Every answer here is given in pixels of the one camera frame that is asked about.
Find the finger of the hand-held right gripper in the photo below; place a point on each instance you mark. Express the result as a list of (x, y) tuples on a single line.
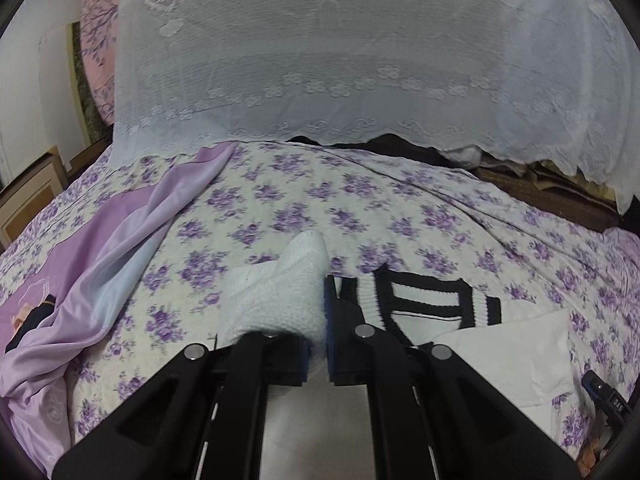
[(592, 385)]

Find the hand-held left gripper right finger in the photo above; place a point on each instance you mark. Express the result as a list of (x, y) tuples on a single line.
[(331, 320)]

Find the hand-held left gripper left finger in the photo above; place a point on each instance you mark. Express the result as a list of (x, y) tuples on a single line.
[(303, 360)]

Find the white knit sweater black stripes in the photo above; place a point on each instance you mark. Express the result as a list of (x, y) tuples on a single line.
[(280, 290)]

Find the purple floral bedspread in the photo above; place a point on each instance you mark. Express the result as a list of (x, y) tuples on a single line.
[(300, 210)]

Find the dark brown blanket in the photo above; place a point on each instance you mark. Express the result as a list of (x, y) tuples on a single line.
[(550, 195)]

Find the small white bundle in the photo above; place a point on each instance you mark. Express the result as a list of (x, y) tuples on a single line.
[(462, 156)]

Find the lilac satin sheet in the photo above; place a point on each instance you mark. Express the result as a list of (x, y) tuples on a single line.
[(125, 240)]

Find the white lace cloth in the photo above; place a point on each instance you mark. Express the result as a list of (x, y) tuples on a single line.
[(325, 50)]

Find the light wooden cabinet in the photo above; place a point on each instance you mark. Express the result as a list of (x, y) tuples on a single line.
[(30, 200)]

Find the pink floral quilt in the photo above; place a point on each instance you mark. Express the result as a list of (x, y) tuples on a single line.
[(97, 35)]

